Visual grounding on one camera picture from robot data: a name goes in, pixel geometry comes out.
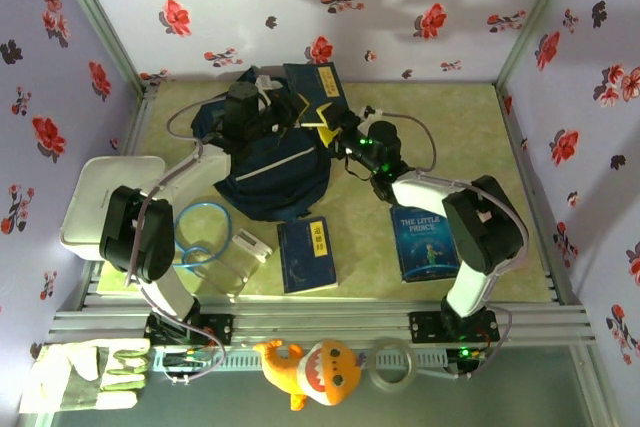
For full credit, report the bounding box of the clear plastic box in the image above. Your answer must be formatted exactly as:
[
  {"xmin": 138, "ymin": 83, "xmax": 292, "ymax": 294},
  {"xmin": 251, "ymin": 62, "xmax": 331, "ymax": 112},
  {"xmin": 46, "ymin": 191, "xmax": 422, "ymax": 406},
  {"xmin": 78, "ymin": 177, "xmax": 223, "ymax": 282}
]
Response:
[{"xmin": 192, "ymin": 226, "xmax": 261, "ymax": 298}]

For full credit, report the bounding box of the orange shark plush toy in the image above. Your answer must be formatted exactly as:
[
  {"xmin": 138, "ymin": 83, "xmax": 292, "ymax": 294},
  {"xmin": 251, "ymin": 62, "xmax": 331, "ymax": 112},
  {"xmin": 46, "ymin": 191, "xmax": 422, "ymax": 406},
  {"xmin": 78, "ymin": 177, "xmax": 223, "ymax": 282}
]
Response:
[{"xmin": 252, "ymin": 338, "xmax": 369, "ymax": 412}]

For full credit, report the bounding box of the white slotted cable duct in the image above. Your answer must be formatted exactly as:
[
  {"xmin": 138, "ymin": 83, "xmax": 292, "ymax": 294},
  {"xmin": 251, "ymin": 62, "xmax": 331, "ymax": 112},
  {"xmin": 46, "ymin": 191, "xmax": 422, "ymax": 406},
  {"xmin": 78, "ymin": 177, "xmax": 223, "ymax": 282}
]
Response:
[{"xmin": 152, "ymin": 346, "xmax": 451, "ymax": 371}]

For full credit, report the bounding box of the navy blue backpack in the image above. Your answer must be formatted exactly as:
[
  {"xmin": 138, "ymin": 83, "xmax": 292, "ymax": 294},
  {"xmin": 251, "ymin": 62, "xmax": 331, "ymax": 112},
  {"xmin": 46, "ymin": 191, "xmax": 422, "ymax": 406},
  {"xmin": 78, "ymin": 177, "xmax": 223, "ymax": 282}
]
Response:
[{"xmin": 192, "ymin": 66, "xmax": 334, "ymax": 222}]

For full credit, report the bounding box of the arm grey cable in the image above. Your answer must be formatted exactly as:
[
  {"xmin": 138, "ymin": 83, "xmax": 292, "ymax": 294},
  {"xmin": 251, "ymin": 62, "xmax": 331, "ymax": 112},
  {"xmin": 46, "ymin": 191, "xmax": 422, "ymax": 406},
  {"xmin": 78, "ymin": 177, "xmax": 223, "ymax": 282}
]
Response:
[
  {"xmin": 367, "ymin": 106, "xmax": 530, "ymax": 381},
  {"xmin": 124, "ymin": 89, "xmax": 236, "ymax": 386}
]

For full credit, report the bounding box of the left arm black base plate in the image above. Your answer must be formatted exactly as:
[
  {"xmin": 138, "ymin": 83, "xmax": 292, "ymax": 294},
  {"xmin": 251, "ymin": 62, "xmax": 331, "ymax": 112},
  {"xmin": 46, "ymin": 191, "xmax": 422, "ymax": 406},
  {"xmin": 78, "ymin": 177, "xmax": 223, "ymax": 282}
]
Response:
[{"xmin": 144, "ymin": 312, "xmax": 235, "ymax": 346}]

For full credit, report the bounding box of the left arm grey cable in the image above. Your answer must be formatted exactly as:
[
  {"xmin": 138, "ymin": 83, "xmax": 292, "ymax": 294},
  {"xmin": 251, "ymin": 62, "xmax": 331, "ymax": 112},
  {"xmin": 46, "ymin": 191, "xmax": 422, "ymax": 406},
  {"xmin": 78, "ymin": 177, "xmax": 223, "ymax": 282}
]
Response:
[{"xmin": 124, "ymin": 89, "xmax": 236, "ymax": 386}]

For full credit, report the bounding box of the blue stethoscope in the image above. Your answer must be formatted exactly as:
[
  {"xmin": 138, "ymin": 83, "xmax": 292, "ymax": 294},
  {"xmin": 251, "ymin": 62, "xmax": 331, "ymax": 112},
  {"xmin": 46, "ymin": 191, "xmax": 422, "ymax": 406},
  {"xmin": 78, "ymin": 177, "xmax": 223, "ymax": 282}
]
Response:
[{"xmin": 172, "ymin": 200, "xmax": 234, "ymax": 271}]

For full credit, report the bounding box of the clear tape roll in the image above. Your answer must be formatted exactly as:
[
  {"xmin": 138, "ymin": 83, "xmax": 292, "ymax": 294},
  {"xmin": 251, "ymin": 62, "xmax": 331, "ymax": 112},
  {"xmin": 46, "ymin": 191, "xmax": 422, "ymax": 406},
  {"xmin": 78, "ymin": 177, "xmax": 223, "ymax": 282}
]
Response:
[{"xmin": 368, "ymin": 337, "xmax": 419, "ymax": 392}]

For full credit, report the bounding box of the aluminium frame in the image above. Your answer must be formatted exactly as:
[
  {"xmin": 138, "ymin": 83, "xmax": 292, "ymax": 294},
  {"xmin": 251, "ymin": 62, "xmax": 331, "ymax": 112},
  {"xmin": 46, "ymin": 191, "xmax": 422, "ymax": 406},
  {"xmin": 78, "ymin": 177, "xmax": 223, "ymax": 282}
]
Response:
[{"xmin": 19, "ymin": 0, "xmax": 624, "ymax": 427}]

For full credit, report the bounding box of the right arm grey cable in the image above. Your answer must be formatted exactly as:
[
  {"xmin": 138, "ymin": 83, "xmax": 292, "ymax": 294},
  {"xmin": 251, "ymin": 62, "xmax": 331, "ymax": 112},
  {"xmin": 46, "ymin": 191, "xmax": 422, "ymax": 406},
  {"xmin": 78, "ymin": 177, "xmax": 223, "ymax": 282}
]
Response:
[{"xmin": 367, "ymin": 106, "xmax": 530, "ymax": 381}]

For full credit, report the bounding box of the white plastic clip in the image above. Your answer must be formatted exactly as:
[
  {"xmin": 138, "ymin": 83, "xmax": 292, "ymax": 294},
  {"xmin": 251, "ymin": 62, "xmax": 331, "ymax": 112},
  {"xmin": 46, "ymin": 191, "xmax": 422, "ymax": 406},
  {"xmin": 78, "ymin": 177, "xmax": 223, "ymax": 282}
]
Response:
[{"xmin": 232, "ymin": 228, "xmax": 275, "ymax": 264}]

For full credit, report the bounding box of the white and green work glove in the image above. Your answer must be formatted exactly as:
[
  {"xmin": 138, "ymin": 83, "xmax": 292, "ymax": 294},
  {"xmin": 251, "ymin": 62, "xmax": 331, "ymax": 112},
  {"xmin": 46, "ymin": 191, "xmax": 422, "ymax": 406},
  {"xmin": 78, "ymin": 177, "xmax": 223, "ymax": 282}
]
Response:
[{"xmin": 19, "ymin": 338, "xmax": 151, "ymax": 414}]

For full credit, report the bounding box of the dark blue yellow-label book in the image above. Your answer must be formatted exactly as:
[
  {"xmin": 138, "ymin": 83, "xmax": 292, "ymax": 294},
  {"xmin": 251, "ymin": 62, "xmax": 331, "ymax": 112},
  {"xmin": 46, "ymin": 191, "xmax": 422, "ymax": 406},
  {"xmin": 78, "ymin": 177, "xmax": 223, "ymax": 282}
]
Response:
[
  {"xmin": 276, "ymin": 216, "xmax": 339, "ymax": 296},
  {"xmin": 283, "ymin": 62, "xmax": 351, "ymax": 131}
]

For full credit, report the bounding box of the white zip case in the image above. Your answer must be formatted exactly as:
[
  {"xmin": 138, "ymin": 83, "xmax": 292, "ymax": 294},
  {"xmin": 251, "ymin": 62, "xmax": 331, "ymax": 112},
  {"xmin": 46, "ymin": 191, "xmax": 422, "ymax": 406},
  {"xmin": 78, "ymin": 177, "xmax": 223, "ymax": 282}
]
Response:
[{"xmin": 59, "ymin": 155, "xmax": 169, "ymax": 262}]

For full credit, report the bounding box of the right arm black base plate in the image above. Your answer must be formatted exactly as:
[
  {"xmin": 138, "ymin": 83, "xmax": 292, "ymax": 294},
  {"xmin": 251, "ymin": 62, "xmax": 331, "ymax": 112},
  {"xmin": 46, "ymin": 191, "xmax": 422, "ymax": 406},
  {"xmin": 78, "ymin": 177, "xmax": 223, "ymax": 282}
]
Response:
[{"xmin": 408, "ymin": 310, "xmax": 501, "ymax": 343}]

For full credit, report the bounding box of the blue Little Prince book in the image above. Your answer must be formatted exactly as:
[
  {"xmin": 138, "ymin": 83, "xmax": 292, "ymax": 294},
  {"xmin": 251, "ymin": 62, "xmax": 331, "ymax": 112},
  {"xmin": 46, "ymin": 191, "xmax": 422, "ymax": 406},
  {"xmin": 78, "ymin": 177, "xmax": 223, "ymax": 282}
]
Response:
[{"xmin": 389, "ymin": 204, "xmax": 461, "ymax": 284}]

